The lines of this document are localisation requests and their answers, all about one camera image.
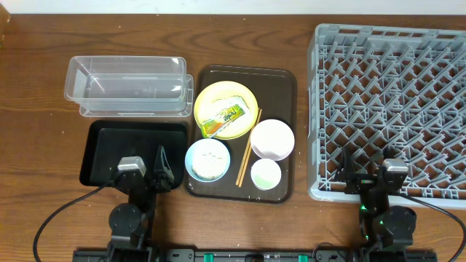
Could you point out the rice pile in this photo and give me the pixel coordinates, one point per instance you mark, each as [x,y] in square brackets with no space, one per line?
[208,165]

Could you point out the green snack wrapper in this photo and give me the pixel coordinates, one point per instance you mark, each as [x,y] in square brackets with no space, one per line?
[221,120]

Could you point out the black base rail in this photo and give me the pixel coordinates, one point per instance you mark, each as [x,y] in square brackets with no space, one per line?
[187,255]

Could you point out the pink bowl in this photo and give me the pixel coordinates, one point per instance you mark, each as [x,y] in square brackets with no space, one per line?
[272,139]

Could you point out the grey dishwasher rack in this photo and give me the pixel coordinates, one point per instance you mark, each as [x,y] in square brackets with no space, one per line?
[374,88]

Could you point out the light blue bowl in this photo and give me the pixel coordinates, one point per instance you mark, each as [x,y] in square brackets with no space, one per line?
[206,144]

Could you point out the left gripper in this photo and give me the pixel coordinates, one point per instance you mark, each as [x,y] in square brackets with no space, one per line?
[162,176]

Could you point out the clear plastic bin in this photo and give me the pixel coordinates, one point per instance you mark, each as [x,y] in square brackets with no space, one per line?
[130,86]

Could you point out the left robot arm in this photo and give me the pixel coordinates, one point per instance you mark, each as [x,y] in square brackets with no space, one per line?
[130,222]

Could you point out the yellow plate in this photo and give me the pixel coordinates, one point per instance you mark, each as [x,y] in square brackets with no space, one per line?
[221,95]

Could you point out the black plastic tray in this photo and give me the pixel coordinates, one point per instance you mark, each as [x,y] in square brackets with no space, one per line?
[109,141]

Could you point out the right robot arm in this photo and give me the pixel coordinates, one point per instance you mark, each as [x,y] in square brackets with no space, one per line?
[388,229]

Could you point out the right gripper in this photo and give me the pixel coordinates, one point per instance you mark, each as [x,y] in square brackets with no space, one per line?
[364,183]

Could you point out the white cup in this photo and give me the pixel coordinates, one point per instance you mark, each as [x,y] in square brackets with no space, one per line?
[265,174]

